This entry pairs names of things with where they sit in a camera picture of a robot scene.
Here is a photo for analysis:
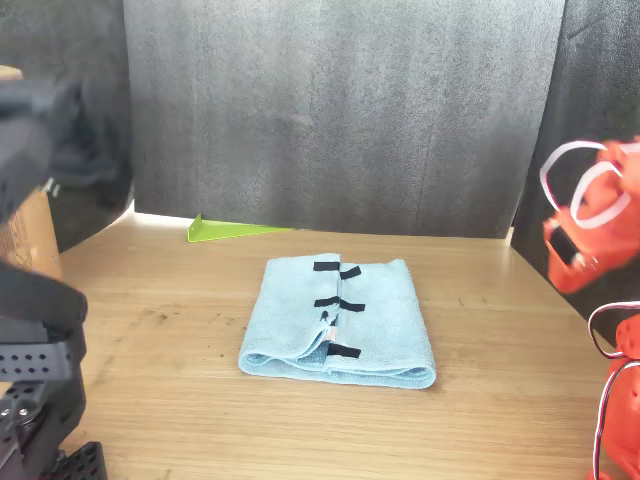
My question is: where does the green plastic wedge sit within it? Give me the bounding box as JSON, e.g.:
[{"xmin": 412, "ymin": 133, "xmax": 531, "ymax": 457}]
[{"xmin": 187, "ymin": 213, "xmax": 296, "ymax": 244}]

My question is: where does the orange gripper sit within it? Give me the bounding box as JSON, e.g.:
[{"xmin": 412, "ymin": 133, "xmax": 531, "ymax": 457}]
[{"xmin": 542, "ymin": 199, "xmax": 640, "ymax": 295}]

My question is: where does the wide grey foam backdrop panel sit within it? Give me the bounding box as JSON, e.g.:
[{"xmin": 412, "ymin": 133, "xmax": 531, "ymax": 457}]
[{"xmin": 122, "ymin": 0, "xmax": 567, "ymax": 239}]

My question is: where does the grey foam side panel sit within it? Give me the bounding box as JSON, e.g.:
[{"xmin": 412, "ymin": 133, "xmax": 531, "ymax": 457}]
[
  {"xmin": 0, "ymin": 0, "xmax": 136, "ymax": 254},
  {"xmin": 509, "ymin": 0, "xmax": 640, "ymax": 346}
]

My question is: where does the light blue towel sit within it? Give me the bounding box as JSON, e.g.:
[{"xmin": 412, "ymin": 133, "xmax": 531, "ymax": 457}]
[{"xmin": 237, "ymin": 253, "xmax": 438, "ymax": 391}]

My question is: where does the servo cable orange arm base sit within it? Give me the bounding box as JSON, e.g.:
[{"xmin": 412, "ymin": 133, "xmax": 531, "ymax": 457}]
[{"xmin": 586, "ymin": 301, "xmax": 640, "ymax": 480}]

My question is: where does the looped servo cable orange wrist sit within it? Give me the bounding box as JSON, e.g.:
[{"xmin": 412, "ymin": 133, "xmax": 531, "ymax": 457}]
[{"xmin": 539, "ymin": 140, "xmax": 633, "ymax": 230}]

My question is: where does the brown cardboard box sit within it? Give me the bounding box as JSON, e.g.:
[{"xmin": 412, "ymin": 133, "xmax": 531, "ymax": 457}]
[{"xmin": 0, "ymin": 64, "xmax": 65, "ymax": 282}]

